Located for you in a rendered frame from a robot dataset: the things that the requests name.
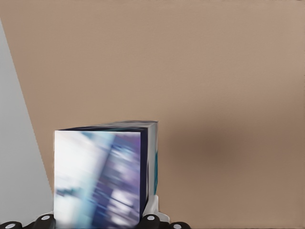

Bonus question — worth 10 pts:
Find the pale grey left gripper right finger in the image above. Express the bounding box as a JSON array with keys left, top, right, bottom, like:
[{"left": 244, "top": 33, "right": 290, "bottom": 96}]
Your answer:
[{"left": 142, "top": 194, "right": 171, "bottom": 223}]

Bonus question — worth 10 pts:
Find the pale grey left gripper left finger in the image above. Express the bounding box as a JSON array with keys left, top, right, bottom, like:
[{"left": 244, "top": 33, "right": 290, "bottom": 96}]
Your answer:
[{"left": 38, "top": 210, "right": 56, "bottom": 220}]

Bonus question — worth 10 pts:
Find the white and purple printed box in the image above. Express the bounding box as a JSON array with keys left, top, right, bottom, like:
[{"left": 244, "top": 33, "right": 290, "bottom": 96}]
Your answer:
[{"left": 53, "top": 120, "right": 159, "bottom": 229}]

